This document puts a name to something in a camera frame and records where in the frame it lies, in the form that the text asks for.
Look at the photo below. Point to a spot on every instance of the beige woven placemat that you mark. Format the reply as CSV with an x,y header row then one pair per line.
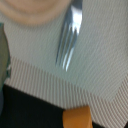
x,y
91,69

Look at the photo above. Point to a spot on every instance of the fork with orange handle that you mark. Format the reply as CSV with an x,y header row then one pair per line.
x,y
69,34

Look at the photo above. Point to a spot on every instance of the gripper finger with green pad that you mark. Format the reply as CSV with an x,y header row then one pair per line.
x,y
5,59

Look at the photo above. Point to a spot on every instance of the orange toy bread loaf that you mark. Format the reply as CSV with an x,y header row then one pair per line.
x,y
77,118

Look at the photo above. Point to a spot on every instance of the round wooden plate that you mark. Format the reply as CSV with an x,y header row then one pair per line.
x,y
33,12

